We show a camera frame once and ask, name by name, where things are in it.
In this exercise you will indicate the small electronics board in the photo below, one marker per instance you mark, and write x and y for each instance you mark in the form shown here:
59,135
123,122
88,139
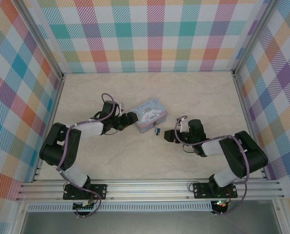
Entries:
82,206

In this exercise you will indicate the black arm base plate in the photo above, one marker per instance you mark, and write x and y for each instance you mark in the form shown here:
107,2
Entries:
99,191
201,190

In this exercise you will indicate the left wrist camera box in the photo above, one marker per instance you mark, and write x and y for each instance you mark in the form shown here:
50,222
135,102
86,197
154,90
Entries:
121,107

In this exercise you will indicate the blue cartoon tin box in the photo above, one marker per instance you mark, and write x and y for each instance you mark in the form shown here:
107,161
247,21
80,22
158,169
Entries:
148,114

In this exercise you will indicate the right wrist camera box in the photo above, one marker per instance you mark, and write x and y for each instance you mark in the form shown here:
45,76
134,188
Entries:
182,125

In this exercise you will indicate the small blue padlock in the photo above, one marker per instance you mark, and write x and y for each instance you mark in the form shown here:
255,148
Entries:
157,131

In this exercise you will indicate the grey metal panel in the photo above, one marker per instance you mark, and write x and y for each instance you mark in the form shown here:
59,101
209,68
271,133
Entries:
147,223

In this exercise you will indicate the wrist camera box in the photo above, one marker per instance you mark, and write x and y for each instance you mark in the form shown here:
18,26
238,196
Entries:
121,107
182,125

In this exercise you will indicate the aluminium side rail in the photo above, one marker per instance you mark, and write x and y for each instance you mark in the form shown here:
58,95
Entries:
54,102
245,107

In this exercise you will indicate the electronics board with LED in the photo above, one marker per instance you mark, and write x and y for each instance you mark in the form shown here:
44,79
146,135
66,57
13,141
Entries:
220,204

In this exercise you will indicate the aluminium mounting rail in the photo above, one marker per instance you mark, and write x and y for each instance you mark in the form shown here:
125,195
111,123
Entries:
147,189

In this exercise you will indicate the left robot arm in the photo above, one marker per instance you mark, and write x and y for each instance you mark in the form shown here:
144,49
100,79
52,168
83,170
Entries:
59,146

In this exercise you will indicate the aluminium frame post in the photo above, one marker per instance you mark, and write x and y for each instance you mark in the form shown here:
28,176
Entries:
40,39
254,39

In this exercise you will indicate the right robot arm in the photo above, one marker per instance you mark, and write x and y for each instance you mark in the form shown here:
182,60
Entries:
242,156

